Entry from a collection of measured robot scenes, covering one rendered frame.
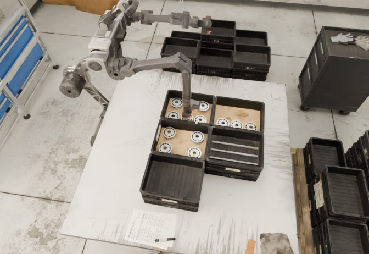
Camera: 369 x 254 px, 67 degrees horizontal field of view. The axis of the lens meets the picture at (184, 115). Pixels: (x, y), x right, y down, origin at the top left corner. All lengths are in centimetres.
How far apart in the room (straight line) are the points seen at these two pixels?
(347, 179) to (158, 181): 158
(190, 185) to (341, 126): 220
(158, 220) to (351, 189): 158
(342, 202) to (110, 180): 183
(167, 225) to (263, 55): 218
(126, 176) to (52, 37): 301
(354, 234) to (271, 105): 120
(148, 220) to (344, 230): 154
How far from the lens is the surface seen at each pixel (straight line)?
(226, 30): 367
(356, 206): 269
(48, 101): 386
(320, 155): 304
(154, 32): 444
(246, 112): 238
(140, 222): 210
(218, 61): 341
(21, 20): 365
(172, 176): 206
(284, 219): 219
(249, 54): 339
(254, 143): 224
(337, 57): 303
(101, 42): 193
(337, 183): 270
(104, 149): 239
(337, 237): 266
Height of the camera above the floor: 271
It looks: 54 degrees down
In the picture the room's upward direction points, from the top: 1 degrees counter-clockwise
